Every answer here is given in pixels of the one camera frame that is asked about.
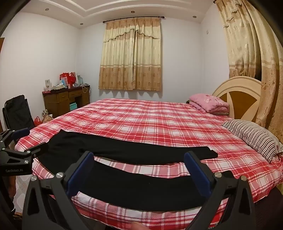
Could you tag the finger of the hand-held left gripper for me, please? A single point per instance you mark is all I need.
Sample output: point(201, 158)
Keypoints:
point(33, 151)
point(21, 133)

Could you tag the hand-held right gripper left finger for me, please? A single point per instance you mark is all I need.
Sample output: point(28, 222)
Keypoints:
point(74, 177)

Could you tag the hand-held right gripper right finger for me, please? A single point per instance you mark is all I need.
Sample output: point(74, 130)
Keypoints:
point(197, 172)

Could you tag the black pants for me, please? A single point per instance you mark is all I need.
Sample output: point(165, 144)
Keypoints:
point(132, 152)

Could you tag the small red bag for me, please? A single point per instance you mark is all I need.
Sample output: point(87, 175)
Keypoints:
point(37, 122)

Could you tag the black folding chair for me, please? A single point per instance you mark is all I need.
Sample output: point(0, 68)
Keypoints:
point(17, 112)

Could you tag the patterned paper bag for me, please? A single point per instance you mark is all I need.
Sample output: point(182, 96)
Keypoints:
point(46, 117)

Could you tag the brown wooden desk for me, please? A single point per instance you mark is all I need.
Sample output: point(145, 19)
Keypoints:
point(57, 99)

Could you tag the white heart card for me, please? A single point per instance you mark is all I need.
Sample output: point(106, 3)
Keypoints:
point(48, 85)

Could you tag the teal box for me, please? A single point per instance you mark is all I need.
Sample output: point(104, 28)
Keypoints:
point(73, 106)

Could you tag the striped pillow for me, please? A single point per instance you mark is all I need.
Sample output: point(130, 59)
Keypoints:
point(254, 135)

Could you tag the pink pillow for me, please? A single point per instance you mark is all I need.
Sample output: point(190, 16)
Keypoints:
point(209, 102)

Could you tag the red gift bag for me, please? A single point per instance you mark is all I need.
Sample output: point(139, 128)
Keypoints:
point(66, 78)

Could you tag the red plaid bed sheet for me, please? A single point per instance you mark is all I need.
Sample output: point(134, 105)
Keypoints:
point(143, 119)

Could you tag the light blue box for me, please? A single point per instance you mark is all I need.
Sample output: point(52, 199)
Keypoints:
point(79, 80)

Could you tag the cream wooden headboard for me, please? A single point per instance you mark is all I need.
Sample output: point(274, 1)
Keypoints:
point(237, 88)

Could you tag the long beige patterned curtain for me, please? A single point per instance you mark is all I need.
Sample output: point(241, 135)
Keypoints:
point(254, 55)

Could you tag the beige window curtain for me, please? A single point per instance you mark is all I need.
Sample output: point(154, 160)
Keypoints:
point(130, 55)

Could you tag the dark curtain rod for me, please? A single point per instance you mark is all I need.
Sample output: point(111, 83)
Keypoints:
point(112, 20)

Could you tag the dark brown bed frame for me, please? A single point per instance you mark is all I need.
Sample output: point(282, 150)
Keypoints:
point(269, 210)

